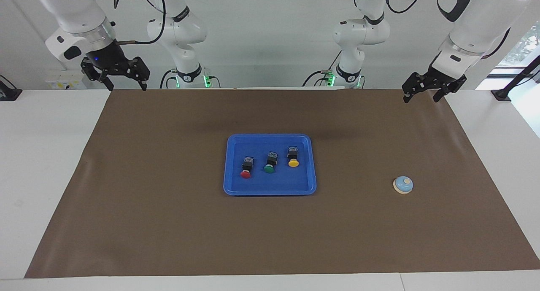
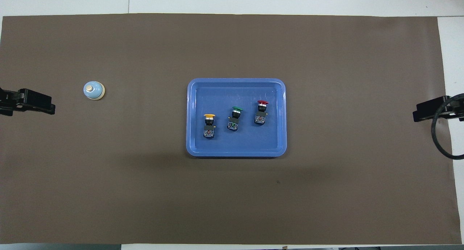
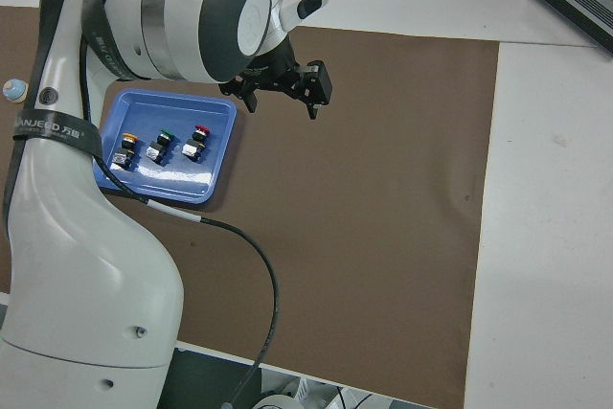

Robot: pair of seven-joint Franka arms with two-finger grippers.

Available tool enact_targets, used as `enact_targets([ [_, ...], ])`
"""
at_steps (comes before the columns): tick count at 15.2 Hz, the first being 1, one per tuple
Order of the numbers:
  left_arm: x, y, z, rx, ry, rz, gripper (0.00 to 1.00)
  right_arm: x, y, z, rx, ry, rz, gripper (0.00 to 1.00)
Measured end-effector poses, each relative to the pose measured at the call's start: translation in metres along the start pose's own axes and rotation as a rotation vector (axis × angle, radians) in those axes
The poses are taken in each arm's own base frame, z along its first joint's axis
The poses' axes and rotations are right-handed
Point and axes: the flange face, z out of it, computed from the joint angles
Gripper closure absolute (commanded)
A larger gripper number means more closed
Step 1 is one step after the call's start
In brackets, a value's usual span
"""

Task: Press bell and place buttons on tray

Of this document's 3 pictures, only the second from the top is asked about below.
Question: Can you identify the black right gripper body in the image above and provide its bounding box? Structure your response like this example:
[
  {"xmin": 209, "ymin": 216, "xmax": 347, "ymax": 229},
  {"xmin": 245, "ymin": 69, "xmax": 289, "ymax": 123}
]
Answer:
[{"xmin": 449, "ymin": 93, "xmax": 464, "ymax": 121}]

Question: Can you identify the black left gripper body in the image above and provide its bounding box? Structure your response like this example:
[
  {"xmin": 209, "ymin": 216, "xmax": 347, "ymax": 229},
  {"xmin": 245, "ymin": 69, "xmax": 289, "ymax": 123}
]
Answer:
[{"xmin": 0, "ymin": 88, "xmax": 21, "ymax": 116}]

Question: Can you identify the red push button switch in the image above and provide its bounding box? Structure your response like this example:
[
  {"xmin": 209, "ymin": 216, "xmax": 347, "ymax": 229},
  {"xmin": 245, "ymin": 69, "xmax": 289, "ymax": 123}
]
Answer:
[{"xmin": 254, "ymin": 100, "xmax": 269, "ymax": 125}]

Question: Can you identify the yellow push button switch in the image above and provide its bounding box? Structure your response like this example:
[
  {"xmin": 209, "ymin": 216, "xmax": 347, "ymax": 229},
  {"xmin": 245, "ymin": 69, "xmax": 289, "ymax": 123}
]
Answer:
[{"xmin": 203, "ymin": 114, "xmax": 216, "ymax": 139}]

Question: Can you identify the green push button switch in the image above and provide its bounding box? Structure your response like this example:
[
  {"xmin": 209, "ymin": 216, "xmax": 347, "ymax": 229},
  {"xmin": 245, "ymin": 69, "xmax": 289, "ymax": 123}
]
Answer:
[{"xmin": 227, "ymin": 106, "xmax": 243, "ymax": 132}]

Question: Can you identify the light blue service bell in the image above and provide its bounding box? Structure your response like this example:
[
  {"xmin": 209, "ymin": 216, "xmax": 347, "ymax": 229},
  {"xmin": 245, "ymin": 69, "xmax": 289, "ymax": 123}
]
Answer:
[{"xmin": 83, "ymin": 81, "xmax": 106, "ymax": 101}]

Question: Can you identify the blue plastic tray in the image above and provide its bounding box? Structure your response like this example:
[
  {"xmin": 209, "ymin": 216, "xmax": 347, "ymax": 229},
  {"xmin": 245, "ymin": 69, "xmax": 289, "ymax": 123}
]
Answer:
[{"xmin": 186, "ymin": 78, "xmax": 287, "ymax": 158}]

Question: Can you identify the brown table mat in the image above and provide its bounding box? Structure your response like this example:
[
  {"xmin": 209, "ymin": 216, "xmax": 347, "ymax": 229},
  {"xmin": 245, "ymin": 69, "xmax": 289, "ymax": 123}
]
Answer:
[{"xmin": 0, "ymin": 13, "xmax": 463, "ymax": 245}]

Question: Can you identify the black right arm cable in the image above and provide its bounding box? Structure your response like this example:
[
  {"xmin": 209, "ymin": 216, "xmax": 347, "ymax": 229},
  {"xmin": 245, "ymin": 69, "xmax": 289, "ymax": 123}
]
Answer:
[{"xmin": 431, "ymin": 94, "xmax": 464, "ymax": 160}]

